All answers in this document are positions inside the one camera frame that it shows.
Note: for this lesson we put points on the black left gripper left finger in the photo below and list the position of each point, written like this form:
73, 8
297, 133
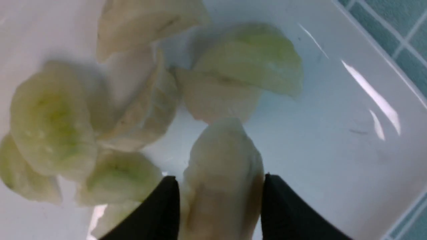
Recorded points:
157, 218

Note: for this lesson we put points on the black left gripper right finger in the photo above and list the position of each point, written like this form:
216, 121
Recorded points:
286, 216

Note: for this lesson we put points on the white dumpling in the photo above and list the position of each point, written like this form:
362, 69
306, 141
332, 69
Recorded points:
222, 186
209, 97
126, 25
149, 115

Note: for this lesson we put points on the white square plate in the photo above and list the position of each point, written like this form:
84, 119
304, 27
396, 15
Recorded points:
352, 145

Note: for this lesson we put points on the green dumpling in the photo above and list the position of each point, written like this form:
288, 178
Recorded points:
50, 123
20, 178
119, 177
258, 54

